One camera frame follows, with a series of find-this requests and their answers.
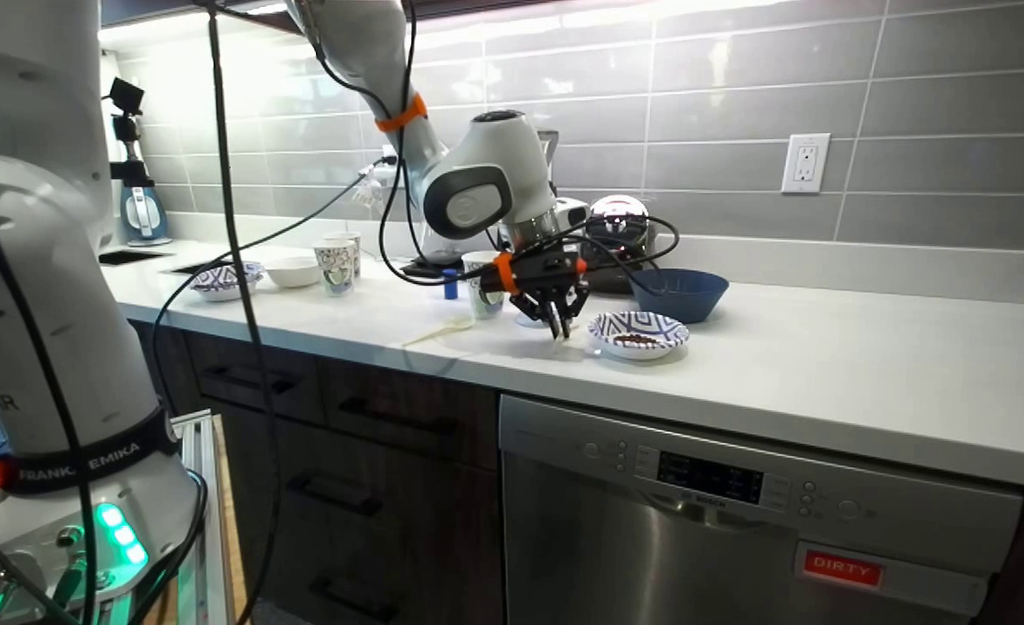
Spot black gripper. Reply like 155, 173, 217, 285
507, 243, 593, 345

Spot wooden stir sticks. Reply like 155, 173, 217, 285
402, 321, 481, 352

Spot blue patterned plate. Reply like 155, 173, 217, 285
583, 308, 694, 365
187, 259, 266, 302

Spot chrome and black kettle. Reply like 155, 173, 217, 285
581, 191, 660, 256

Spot dark blue bowl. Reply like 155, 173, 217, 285
623, 264, 731, 328

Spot black coffee scale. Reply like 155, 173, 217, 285
402, 256, 467, 285

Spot dark wood drawer cabinet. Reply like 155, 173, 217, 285
140, 323, 504, 625

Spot stainless steel dishwasher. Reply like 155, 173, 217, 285
495, 394, 1024, 625

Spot white bowl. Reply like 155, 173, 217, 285
262, 251, 326, 293

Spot white and wood panel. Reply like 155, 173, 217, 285
165, 411, 252, 625

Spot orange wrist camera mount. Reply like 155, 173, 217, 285
487, 251, 520, 296

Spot black drawer handle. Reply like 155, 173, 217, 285
334, 395, 460, 433
201, 365, 305, 395
283, 474, 385, 519

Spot white wall outlet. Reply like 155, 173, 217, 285
777, 130, 833, 199
365, 155, 405, 195

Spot orange cable strap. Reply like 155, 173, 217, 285
370, 95, 435, 134

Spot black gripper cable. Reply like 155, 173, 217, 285
370, 0, 686, 293

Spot black hanging cable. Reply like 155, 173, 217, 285
143, 0, 378, 625

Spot black camera stand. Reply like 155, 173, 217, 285
105, 73, 175, 246

